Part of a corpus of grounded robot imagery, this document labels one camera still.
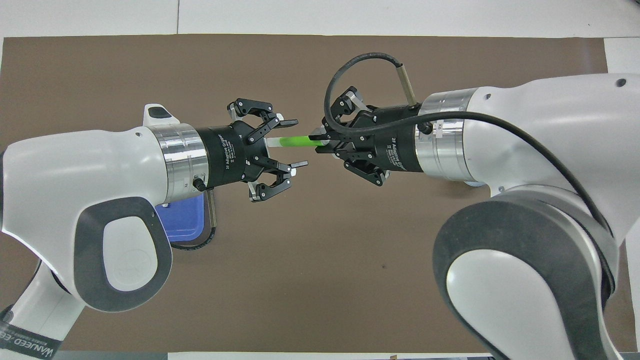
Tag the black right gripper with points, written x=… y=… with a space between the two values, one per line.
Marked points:
x=395 y=140

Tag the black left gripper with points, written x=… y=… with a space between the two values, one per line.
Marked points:
x=225 y=155

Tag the green marker pen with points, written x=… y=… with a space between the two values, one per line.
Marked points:
x=295 y=141

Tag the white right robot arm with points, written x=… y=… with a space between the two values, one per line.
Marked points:
x=530 y=175

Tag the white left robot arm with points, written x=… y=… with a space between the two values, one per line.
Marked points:
x=75 y=190

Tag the blue plastic tray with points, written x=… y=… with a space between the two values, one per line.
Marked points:
x=182 y=220

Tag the brown table mat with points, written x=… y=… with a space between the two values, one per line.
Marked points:
x=320 y=250

